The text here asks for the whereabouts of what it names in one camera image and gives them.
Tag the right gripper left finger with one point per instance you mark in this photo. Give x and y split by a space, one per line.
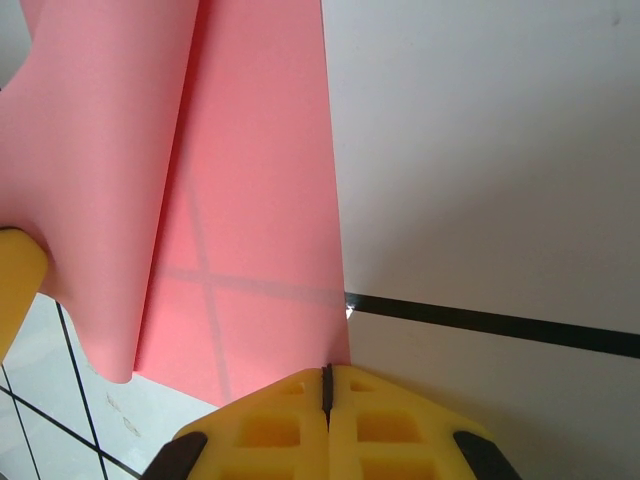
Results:
270 435

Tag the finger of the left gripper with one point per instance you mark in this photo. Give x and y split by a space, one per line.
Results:
20 280

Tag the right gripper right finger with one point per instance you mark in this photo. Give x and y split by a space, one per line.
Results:
390 430

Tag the pink cloth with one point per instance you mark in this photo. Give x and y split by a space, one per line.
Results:
240 175

